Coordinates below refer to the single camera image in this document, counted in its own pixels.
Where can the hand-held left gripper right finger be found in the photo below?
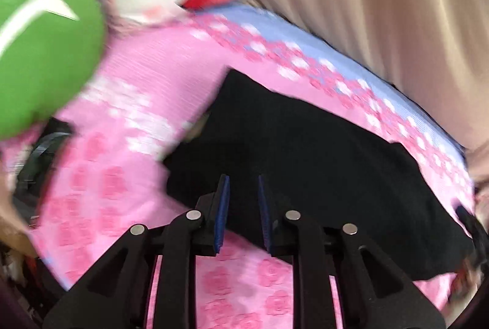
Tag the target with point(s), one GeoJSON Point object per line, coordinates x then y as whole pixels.
{"type": "Point", "coordinates": [264, 214]}

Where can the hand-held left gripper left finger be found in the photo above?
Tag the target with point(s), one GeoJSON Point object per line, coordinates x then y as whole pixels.
{"type": "Point", "coordinates": [222, 214]}

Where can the black pants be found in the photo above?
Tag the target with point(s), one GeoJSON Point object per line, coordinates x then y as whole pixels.
{"type": "Point", "coordinates": [305, 161]}

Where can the pink floral bed sheet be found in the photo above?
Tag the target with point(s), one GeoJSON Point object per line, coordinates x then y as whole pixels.
{"type": "Point", "coordinates": [114, 180]}

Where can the black bag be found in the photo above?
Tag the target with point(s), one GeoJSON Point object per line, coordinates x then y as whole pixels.
{"type": "Point", "coordinates": [42, 157]}

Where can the beige curtain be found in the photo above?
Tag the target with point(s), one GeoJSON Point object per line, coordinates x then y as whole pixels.
{"type": "Point", "coordinates": [374, 8]}

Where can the green plush pillow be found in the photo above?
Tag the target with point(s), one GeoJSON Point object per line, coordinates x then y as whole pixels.
{"type": "Point", "coordinates": [42, 54]}

